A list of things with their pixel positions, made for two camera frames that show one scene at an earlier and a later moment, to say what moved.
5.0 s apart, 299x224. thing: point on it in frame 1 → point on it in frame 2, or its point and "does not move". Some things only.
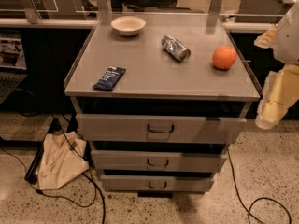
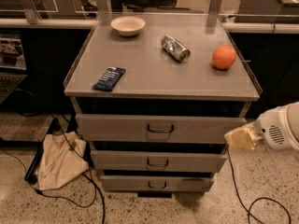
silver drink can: (176, 49) does not move
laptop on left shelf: (13, 65) does not move
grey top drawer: (163, 130) does not move
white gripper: (288, 39) → (273, 126)
